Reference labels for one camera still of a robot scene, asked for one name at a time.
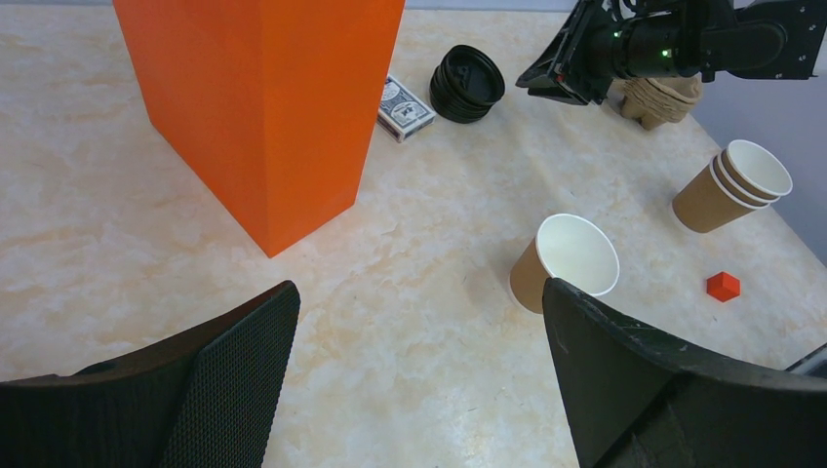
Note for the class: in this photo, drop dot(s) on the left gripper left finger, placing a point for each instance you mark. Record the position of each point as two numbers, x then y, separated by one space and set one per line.
204 397

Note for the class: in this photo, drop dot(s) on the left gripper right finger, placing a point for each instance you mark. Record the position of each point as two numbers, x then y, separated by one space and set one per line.
638 396

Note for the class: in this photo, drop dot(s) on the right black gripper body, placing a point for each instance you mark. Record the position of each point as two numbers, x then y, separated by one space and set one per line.
602 41

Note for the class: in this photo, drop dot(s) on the single brown paper cup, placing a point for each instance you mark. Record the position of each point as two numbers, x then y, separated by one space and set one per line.
568 247

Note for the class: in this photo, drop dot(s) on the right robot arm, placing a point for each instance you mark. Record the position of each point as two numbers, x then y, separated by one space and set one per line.
765 40

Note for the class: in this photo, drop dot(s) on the brown pulp cup carrier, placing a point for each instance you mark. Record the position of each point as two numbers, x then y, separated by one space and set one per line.
653 102

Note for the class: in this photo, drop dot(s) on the stack of black lids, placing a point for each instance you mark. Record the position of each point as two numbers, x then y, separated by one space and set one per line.
465 85

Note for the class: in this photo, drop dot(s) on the small red cube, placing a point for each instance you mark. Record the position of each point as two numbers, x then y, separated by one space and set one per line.
723 286

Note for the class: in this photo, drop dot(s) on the stack of brown paper cups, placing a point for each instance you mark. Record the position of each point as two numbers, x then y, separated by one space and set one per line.
740 180

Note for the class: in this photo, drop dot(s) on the playing card box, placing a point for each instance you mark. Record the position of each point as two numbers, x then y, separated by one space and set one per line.
401 113

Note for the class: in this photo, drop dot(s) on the orange paper bag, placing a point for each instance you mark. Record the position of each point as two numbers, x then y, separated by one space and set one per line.
272 104

